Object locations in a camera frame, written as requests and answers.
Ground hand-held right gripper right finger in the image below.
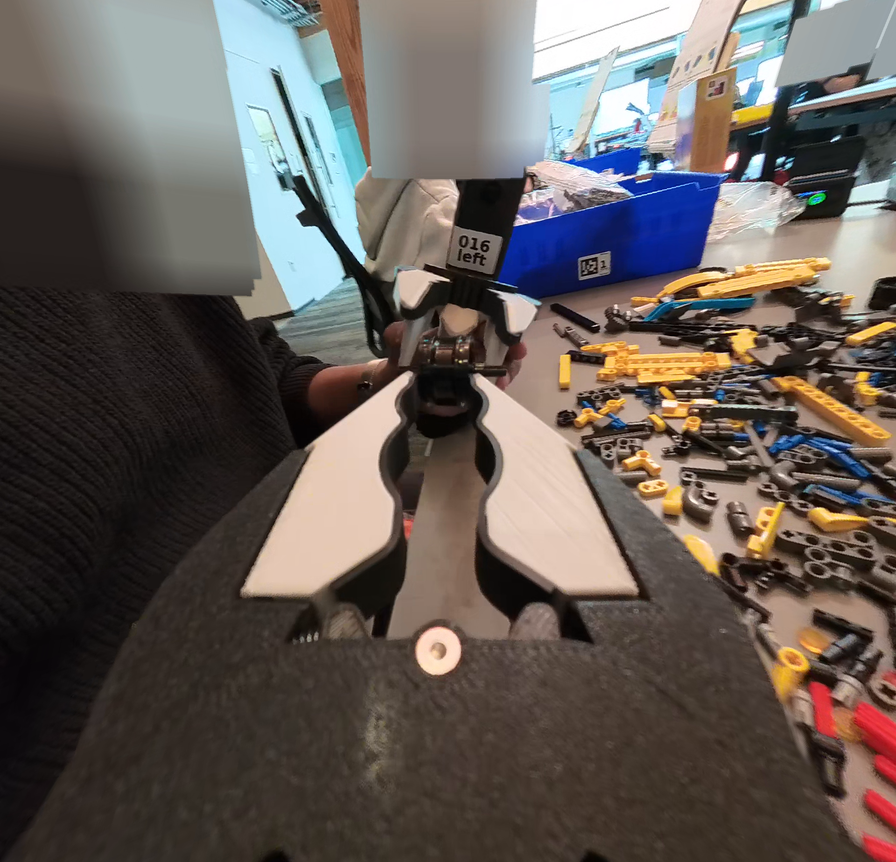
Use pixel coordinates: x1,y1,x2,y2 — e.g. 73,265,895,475
470,374,639,597

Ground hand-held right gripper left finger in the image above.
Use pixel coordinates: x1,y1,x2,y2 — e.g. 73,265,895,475
241,372,417,600

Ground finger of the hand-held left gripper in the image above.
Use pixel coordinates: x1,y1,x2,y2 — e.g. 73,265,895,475
395,273,452,368
482,290,541,389

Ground black toy wheel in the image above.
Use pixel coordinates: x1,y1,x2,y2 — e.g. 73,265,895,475
418,336,508,380

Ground pile of toy building pieces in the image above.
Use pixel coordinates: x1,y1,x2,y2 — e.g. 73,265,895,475
556,257,896,862

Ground person's left forearm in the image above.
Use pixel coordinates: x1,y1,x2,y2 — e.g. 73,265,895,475
252,316,389,450

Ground person's left hand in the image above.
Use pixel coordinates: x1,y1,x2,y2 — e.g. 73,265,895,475
381,316,527,422

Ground black office chair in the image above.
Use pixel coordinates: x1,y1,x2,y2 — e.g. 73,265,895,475
293,175,399,361

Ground clear plastic bags of parts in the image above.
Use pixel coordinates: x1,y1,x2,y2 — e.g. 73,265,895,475
525,161,634,214

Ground blue storage bin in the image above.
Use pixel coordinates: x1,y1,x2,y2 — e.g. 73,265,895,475
497,148,723,299

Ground purple cardboard box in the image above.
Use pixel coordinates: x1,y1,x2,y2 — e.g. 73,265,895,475
675,68,740,174

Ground white and yellow cardboard box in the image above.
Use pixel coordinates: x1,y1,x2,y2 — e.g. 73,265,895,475
647,0,767,151

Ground crumpled clear plastic bag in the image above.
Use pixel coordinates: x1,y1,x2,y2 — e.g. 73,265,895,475
707,180,807,245

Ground black mini computer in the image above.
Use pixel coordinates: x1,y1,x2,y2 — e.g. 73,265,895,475
787,138,867,219

